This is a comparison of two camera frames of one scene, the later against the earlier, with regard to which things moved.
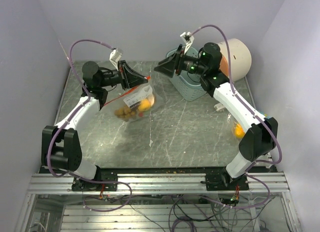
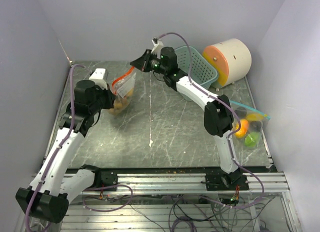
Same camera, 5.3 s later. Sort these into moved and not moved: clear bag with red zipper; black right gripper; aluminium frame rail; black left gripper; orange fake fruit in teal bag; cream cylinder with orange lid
Moved: clear bag with red zipper; black left gripper; black right gripper
Not moved: aluminium frame rail; cream cylinder with orange lid; orange fake fruit in teal bag
